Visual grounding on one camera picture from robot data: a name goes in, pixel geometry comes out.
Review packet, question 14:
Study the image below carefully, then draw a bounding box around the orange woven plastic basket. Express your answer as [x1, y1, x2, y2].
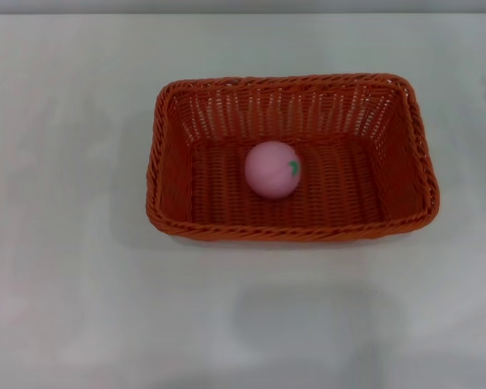
[145, 72, 441, 243]

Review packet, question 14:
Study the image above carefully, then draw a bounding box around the pink toy peach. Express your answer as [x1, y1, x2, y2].
[244, 140, 301, 199]

